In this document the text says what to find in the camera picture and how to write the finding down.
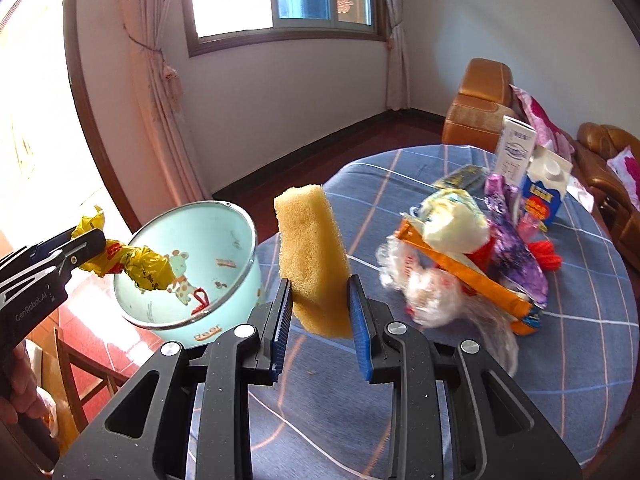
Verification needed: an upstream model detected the purple foil wrapper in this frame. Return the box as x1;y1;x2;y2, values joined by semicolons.
482;172;548;308

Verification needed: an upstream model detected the brown leather sofa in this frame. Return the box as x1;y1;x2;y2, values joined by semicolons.
570;122;640;261

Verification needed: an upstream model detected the large pink floral pillow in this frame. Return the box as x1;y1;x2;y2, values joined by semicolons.
510;85;576;161

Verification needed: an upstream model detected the wooden chair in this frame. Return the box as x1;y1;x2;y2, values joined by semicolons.
42;327;128;456

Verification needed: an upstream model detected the person's left hand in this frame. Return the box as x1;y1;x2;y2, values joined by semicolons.
0;342;40;426

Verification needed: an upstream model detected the light blue cartoon bowl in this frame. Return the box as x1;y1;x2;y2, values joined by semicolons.
113;201;261;348

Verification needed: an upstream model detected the pale narrow curtain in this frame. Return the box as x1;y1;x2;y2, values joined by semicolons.
375;0;412;111

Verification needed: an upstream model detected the pink tied curtain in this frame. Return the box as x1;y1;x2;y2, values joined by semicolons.
120;0;206;206

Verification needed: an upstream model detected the dark green snack packet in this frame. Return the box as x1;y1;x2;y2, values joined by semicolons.
432;164;488;191

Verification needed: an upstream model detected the orange snack packet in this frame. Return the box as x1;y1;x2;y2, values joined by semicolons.
395;217;543;336

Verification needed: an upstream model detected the tall white milk carton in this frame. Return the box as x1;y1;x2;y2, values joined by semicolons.
492;115;537;186

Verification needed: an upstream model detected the red mesh bundle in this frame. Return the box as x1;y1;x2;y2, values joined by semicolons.
530;239;564;272

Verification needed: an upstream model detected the clear crumpled plastic bag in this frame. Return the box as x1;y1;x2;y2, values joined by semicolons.
376;237;518;376

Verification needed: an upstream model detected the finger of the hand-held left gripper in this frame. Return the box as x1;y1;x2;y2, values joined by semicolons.
47;228;108;281
27;227;77;253

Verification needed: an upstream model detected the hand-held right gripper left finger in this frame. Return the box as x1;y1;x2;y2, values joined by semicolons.
52;277;293;480

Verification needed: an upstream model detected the brown door frame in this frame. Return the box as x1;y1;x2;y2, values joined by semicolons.
64;0;143;231

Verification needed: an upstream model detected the brown framed window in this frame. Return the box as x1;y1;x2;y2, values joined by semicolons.
180;0;388;57

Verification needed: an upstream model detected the white yellow plastic bag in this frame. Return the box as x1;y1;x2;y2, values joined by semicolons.
415;189;491;253

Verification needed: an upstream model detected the blue plaid tablecloth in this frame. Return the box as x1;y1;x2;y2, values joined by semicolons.
192;145;632;480

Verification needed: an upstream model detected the brown leather armchair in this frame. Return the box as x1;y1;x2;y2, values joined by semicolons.
442;57;516;153

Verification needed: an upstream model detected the small pink floral pillow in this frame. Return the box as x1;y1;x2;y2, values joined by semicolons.
607;146;640;201

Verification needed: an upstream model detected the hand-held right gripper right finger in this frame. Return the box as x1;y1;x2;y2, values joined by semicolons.
347;274;583;480

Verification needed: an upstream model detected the blue carton with white cap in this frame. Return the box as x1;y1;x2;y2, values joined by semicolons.
520;147;573;233

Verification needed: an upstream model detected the yellow sponge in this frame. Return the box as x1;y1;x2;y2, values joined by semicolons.
274;184;353;337

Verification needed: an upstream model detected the yellow wrapper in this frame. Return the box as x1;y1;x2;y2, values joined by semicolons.
71;205;176;295

